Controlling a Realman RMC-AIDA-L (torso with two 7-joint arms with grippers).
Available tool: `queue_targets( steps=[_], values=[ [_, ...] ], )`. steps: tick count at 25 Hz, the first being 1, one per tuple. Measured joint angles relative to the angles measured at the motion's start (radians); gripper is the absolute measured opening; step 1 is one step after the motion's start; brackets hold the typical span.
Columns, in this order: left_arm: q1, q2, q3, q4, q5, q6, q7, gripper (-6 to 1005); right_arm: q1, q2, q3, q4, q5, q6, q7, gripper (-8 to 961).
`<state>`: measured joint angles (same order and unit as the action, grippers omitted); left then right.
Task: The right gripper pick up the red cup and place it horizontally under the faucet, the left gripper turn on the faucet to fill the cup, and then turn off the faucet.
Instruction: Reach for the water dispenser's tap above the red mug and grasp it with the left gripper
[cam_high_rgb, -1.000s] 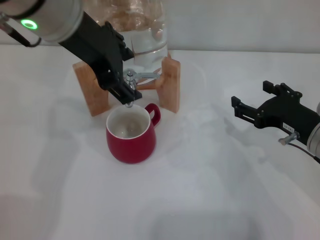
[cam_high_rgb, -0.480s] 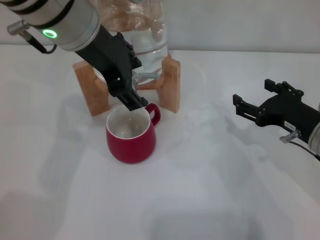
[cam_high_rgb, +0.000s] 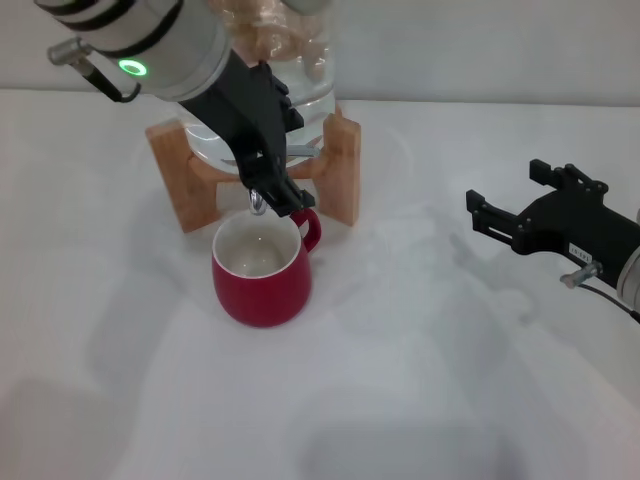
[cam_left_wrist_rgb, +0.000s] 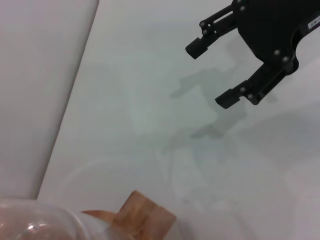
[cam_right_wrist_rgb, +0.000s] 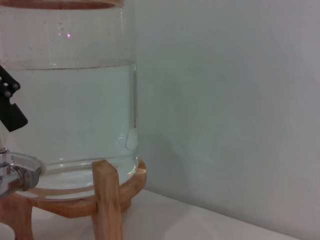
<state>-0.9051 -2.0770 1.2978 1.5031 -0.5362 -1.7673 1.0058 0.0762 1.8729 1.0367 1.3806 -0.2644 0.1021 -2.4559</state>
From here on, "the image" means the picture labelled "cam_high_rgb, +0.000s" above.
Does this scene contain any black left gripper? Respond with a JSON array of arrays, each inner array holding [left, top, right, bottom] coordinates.
[[177, 47, 316, 219]]

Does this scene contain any red ceramic cup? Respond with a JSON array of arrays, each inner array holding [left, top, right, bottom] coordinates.
[[211, 207, 323, 330]]

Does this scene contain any dark thin cable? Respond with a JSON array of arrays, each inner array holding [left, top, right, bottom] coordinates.
[[74, 54, 142, 104], [579, 282, 640, 324]]

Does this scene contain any chrome faucet tap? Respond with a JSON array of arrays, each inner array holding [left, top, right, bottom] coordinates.
[[248, 143, 321, 217]]

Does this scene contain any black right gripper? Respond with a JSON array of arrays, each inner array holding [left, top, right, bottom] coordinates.
[[465, 158, 639, 289]]

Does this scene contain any wooden dispenser stand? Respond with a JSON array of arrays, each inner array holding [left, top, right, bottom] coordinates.
[[144, 103, 362, 234]]

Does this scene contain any glass water dispenser jar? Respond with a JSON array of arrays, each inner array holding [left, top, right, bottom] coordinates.
[[182, 0, 337, 175]]

